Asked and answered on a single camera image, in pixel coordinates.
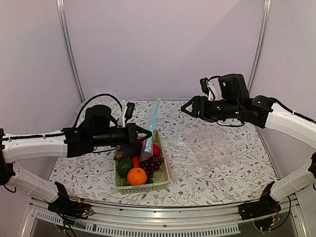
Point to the front aluminium rail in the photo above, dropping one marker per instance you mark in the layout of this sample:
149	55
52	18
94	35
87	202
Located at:
119	220

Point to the orange carrot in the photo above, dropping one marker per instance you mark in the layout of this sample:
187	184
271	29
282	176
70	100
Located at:
136	161

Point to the clear bag at back corner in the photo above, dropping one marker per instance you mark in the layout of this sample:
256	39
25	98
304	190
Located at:
107	101

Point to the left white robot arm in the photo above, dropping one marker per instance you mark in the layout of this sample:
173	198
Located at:
16	148

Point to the left aluminium frame post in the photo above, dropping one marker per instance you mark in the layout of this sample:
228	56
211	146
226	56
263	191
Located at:
68	48

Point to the right aluminium frame post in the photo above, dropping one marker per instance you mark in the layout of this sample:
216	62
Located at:
260	44

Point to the green pepper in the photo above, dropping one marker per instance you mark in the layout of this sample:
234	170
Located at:
123	167

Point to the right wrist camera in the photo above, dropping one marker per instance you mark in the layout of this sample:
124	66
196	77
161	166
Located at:
208	88

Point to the orange fruit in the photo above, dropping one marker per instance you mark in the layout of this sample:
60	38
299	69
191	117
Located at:
137	176

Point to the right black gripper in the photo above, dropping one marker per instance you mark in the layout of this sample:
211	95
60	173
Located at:
202	110

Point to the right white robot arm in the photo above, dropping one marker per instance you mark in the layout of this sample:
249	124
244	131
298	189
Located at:
266	113

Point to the crumpled clear plastic bag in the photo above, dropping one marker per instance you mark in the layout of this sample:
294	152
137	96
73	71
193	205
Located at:
193	153

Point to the purple eggplant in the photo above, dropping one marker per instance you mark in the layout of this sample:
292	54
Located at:
127	151

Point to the aluminium frame post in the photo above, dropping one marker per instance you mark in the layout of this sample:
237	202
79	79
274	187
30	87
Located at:
68	48
260	44

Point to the green plastic basket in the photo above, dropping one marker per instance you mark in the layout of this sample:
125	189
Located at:
160	177

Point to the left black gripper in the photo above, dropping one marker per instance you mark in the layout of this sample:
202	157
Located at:
132	136

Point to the red apple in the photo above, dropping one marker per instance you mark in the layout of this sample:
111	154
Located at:
156	150

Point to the dark red grape bunch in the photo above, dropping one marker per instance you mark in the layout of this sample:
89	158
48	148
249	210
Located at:
152	168

